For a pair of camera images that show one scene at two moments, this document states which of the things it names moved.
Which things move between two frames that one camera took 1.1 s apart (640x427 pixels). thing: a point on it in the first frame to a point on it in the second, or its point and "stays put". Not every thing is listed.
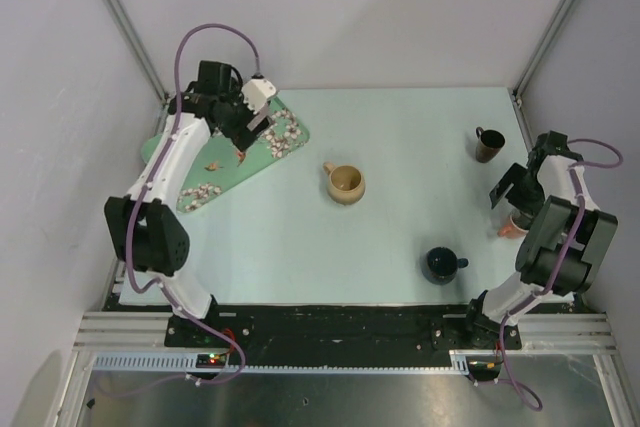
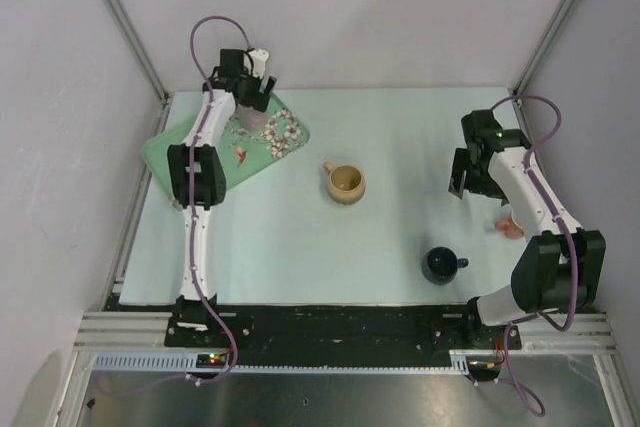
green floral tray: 221,165 stays put
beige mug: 346,183 stays put
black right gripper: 515,173 to 461,164
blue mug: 441,264 stays put
